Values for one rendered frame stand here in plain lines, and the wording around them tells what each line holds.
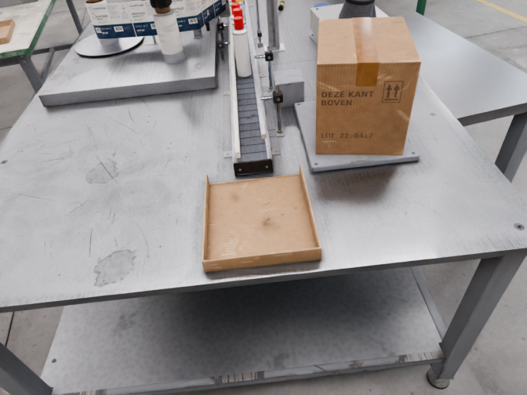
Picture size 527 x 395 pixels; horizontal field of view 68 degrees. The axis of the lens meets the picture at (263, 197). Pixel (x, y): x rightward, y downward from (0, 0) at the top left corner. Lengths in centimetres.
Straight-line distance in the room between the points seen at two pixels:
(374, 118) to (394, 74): 12
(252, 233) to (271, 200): 12
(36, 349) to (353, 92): 165
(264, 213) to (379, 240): 28
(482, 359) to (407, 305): 38
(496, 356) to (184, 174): 136
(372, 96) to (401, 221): 32
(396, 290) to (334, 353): 36
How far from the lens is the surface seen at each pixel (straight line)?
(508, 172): 179
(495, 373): 181
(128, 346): 159
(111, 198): 115
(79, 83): 173
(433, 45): 190
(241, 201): 102
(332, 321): 151
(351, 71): 101
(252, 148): 112
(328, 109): 105
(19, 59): 262
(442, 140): 128
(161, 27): 167
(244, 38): 145
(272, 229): 94
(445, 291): 194
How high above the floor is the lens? 153
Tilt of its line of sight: 43 degrees down
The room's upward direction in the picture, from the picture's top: 6 degrees counter-clockwise
